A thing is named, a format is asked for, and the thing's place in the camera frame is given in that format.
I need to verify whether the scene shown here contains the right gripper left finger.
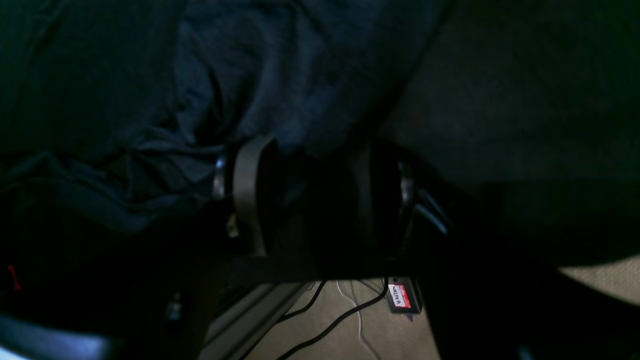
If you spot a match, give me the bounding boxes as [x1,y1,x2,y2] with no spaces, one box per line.
[212,136,279,256]

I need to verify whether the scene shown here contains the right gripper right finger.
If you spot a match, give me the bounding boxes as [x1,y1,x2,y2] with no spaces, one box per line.
[358,142,415,261]

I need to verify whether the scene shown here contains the dark grey T-shirt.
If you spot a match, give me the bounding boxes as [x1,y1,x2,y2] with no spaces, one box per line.
[1,0,450,236]

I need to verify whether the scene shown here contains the small labelled grey box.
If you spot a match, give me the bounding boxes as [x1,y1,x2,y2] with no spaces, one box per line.
[386,276,424,315]

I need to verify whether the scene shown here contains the black table cloth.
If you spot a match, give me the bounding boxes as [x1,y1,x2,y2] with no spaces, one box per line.
[381,0,640,265]

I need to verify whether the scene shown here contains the white floor cable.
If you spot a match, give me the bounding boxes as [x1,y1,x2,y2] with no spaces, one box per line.
[335,280,383,360]

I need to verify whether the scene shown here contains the black floor cable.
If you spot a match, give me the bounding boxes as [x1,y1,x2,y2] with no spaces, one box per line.
[240,277,391,360]

